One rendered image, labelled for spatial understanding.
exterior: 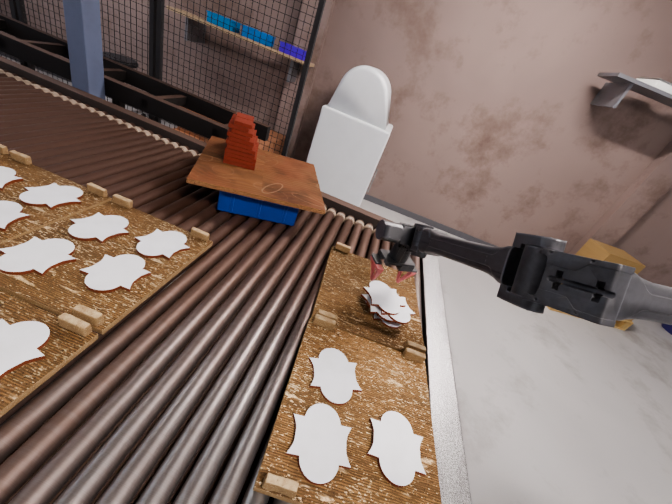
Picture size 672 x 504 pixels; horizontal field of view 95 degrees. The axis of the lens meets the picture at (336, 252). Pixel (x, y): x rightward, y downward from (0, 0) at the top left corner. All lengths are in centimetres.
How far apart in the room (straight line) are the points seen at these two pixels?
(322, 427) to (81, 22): 200
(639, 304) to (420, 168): 390
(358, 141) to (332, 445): 301
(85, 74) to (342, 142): 215
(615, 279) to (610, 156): 449
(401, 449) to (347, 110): 308
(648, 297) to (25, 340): 97
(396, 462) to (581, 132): 436
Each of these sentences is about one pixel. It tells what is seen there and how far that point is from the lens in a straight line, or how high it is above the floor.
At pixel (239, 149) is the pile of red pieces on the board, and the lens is 134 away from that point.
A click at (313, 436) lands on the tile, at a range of 70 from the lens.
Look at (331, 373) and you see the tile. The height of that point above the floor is 94.
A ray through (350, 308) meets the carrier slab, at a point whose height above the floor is 94.
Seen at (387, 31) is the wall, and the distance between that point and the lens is 417.
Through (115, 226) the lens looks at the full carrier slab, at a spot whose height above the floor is 95.
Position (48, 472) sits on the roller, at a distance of 70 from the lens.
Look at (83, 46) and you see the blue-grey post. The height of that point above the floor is 116.
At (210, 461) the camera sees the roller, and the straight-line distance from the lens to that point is 68.
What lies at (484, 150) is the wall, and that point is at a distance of 439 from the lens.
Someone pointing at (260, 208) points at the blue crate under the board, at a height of 97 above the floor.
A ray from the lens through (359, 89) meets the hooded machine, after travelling 339.
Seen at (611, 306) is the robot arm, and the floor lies 142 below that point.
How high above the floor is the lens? 155
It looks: 31 degrees down
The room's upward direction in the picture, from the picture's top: 23 degrees clockwise
